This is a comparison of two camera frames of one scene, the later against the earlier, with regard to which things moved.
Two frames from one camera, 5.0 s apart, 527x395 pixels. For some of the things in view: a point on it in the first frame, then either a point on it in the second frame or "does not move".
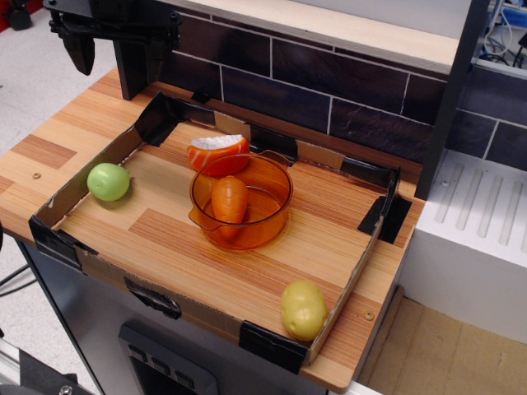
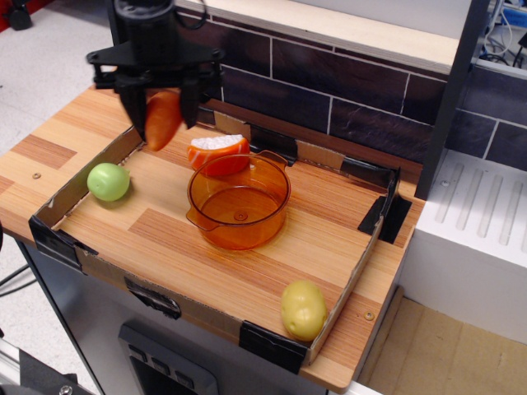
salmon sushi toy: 219,155 does not move
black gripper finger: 154,53 → 189,94
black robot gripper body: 151,20 → 145,48
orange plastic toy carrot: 230,201 → 163,113
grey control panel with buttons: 160,368 does not move
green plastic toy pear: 109,182 does not move
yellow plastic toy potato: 304,309 does not move
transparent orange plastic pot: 242,201 does not move
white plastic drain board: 468,249 does not move
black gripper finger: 81,49 → 136,102
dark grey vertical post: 452,94 does not move
